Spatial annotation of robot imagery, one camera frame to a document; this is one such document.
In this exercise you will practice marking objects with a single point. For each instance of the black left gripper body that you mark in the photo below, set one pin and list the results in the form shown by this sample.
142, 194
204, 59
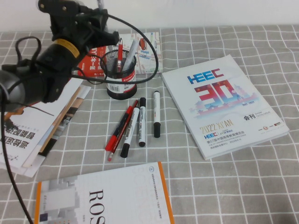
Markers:
67, 21

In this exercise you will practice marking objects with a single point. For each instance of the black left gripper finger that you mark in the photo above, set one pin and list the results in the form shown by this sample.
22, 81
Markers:
112, 38

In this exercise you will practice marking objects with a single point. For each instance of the grey translucent pen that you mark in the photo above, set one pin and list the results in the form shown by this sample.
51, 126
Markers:
100, 4

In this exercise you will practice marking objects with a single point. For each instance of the red gel pen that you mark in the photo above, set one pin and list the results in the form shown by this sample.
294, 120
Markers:
120, 50

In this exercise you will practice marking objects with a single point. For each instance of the white translucent pen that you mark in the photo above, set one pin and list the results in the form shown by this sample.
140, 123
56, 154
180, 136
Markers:
131, 51

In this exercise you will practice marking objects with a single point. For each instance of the black mesh pen holder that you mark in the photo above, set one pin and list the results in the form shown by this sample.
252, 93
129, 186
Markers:
121, 86

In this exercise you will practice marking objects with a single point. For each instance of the red and map-print book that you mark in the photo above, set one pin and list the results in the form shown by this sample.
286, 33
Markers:
147, 58

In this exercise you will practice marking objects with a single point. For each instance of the photo-covered brochure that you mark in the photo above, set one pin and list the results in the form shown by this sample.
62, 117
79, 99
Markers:
77, 103

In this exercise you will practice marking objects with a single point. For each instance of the tan-edged booklet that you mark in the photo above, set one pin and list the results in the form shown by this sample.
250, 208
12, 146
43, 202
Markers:
70, 102

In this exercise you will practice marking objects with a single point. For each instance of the white whiteboard marker black cap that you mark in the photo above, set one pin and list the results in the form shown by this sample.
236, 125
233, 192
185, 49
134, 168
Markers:
142, 126
156, 112
129, 130

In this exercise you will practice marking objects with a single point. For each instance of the red and black marker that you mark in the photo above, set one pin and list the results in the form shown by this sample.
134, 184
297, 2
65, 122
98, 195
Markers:
119, 129

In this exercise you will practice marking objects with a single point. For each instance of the brochure with orange robot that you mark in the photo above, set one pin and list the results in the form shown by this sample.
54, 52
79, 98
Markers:
28, 126

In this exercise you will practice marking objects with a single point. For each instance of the white HEEC catalogue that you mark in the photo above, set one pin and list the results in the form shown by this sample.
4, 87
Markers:
224, 107

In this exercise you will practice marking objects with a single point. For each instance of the plain white brochure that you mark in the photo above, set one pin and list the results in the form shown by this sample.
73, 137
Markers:
28, 171

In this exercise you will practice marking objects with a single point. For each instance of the white orange-edged ROS book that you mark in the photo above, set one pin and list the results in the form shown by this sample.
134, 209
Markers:
112, 198

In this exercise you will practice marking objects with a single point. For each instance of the grey white-grid tablecloth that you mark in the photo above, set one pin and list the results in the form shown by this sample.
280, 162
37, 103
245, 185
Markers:
222, 186

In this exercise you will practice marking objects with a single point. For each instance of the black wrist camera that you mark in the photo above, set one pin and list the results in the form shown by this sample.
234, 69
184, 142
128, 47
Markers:
93, 18

